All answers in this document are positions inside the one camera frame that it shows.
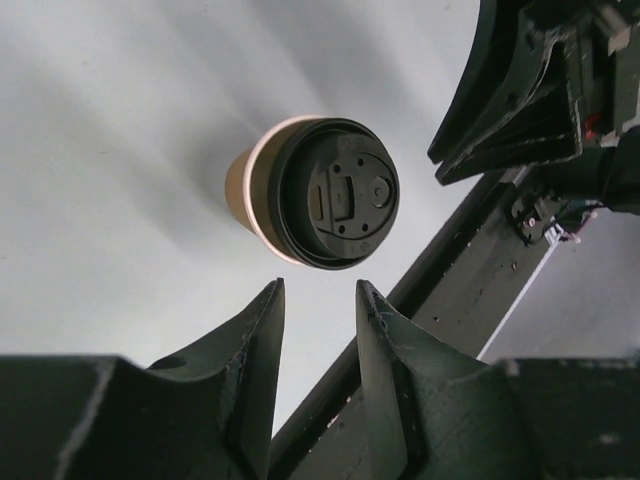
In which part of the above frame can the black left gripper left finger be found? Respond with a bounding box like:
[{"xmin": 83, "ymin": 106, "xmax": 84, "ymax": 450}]
[{"xmin": 1, "ymin": 279, "xmax": 285, "ymax": 479}]

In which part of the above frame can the black coffee cup lid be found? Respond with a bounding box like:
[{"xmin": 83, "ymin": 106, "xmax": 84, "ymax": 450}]
[{"xmin": 268, "ymin": 118, "xmax": 400, "ymax": 270}]

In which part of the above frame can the brown paper coffee cup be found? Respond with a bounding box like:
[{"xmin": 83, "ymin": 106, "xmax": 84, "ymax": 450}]
[{"xmin": 224, "ymin": 115, "xmax": 321, "ymax": 266}]

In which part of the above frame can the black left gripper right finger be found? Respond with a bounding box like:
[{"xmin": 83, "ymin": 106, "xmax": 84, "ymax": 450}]
[{"xmin": 356, "ymin": 280, "xmax": 639, "ymax": 479}]

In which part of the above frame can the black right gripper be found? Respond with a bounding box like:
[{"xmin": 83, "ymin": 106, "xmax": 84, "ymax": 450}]
[{"xmin": 428, "ymin": 1, "xmax": 639, "ymax": 185}]

